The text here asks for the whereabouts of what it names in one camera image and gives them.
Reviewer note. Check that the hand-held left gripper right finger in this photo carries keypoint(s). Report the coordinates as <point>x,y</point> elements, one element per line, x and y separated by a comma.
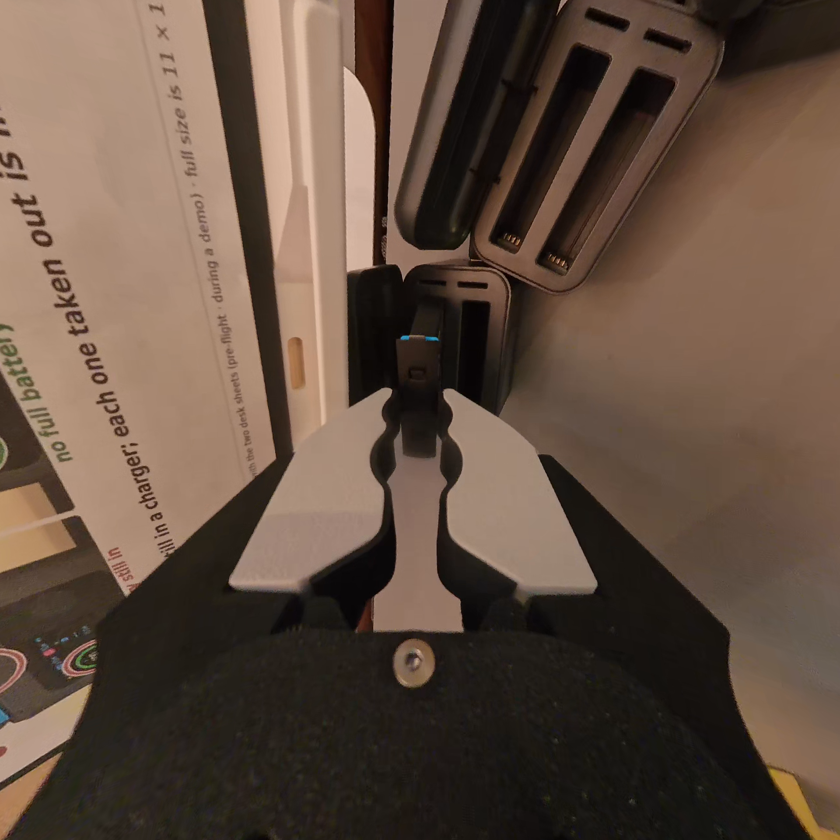
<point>519,525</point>

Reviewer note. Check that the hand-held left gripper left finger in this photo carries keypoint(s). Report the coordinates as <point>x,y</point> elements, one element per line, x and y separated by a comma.
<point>322,525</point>

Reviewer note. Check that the black camera battery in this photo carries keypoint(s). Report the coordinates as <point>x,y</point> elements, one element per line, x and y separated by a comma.
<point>419,394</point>

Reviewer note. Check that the black battery charging case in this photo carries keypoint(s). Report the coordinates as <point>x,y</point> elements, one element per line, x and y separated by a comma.
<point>479,328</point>
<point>591,131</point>
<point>788,33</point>

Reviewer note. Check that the white instruction sheet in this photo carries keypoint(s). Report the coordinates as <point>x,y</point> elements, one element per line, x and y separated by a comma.
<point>105,263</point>

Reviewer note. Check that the white stand base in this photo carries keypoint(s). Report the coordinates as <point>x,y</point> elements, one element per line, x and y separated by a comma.
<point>358,171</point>

